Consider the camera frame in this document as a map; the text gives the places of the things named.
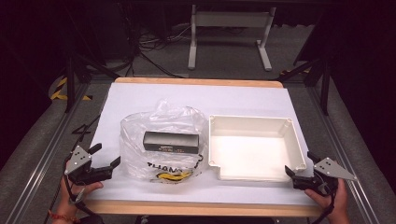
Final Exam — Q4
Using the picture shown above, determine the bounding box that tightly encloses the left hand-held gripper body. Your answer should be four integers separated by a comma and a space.
64, 145, 113, 187

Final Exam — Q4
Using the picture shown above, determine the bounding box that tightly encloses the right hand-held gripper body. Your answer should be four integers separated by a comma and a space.
291, 157, 359, 197

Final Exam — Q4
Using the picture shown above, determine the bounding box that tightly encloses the clear plastic bag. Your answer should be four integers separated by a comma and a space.
119, 98, 210, 185

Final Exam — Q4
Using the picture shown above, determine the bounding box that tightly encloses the white plastic tray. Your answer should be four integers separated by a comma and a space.
207, 114, 308, 183

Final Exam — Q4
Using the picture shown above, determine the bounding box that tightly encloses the black rectangular box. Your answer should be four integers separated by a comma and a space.
142, 131, 201, 155

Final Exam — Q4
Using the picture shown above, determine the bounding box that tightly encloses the person's right hand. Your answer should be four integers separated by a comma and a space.
304, 178, 350, 224

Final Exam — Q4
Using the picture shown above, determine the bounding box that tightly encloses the person's left hand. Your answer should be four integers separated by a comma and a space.
57, 177, 105, 217

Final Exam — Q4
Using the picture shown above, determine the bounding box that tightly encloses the yellow black floor tape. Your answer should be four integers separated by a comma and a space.
49, 76, 93, 103

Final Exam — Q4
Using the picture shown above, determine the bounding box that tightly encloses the black metal stand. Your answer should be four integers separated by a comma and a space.
276, 57, 332, 117
62, 49, 121, 114

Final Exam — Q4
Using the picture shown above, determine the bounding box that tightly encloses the white paper table cover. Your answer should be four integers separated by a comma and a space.
87, 81, 318, 207

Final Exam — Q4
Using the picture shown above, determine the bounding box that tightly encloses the aluminium floor rail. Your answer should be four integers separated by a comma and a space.
5, 83, 92, 224
305, 84, 381, 224

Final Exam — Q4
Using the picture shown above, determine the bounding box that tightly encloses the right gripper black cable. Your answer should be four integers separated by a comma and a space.
310, 186, 337, 224

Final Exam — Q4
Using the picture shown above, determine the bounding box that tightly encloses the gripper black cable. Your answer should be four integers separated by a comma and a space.
310, 186, 337, 224
62, 158, 105, 224

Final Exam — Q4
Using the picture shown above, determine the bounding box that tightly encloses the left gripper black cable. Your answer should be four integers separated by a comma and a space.
62, 158, 105, 224

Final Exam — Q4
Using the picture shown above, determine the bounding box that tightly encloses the red bracelet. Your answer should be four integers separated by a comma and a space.
47, 209, 81, 224

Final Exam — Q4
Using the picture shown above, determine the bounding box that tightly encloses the tangle of floor cables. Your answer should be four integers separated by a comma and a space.
117, 18, 194, 79

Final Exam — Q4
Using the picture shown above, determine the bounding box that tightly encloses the white metal table frame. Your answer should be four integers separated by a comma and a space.
187, 4, 277, 73

